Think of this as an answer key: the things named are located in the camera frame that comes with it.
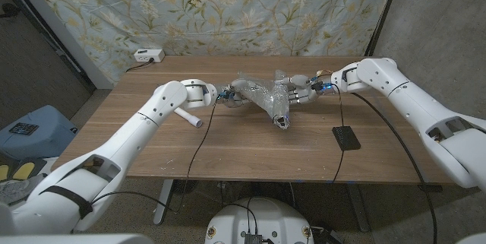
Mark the black package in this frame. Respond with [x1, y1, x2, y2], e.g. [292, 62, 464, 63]
[332, 125, 361, 152]

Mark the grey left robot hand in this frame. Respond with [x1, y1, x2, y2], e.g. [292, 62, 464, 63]
[216, 78, 254, 109]

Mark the black power strip cord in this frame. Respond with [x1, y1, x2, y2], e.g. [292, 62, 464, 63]
[125, 58, 155, 73]

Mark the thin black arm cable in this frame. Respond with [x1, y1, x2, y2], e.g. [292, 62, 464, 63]
[90, 97, 219, 214]
[332, 83, 346, 183]

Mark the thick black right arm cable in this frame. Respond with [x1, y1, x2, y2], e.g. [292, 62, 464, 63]
[351, 91, 439, 244]

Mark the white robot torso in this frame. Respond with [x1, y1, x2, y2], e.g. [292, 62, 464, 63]
[204, 197, 315, 244]

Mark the grey table leg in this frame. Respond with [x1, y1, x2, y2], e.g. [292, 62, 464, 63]
[345, 182, 371, 233]
[153, 179, 175, 226]

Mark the grey sneaker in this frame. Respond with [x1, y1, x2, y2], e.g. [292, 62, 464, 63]
[0, 173, 49, 208]

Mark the white cardboard tube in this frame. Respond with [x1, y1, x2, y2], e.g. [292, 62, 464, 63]
[173, 106, 204, 129]

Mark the black torso connector box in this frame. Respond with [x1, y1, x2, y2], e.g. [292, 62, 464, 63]
[243, 232, 264, 244]

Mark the floral print backdrop cloth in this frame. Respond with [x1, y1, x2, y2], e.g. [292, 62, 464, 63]
[22, 0, 399, 86]

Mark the black patterned card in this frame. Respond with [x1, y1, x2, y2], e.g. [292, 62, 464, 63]
[8, 122, 40, 136]

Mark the grey perforated panel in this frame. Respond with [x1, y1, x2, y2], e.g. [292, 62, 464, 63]
[0, 0, 96, 131]

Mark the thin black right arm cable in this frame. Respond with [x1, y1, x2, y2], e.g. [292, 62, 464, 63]
[332, 83, 346, 183]

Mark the blue plastic bin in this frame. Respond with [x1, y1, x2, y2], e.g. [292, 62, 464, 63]
[0, 105, 79, 161]

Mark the white power strip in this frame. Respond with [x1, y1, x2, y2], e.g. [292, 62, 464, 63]
[133, 48, 166, 64]

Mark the black item with yellow pads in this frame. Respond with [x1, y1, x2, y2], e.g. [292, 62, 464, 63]
[0, 161, 38, 182]

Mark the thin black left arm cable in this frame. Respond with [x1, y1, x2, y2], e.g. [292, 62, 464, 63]
[90, 97, 219, 214]

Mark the crinkled aluminum foil sheet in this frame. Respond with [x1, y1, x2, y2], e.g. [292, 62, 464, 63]
[237, 69, 293, 130]

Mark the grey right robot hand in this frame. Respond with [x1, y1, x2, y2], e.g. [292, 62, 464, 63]
[282, 74, 333, 105]

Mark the black backdrop stand pole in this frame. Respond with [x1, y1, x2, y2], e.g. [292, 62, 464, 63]
[364, 0, 403, 57]

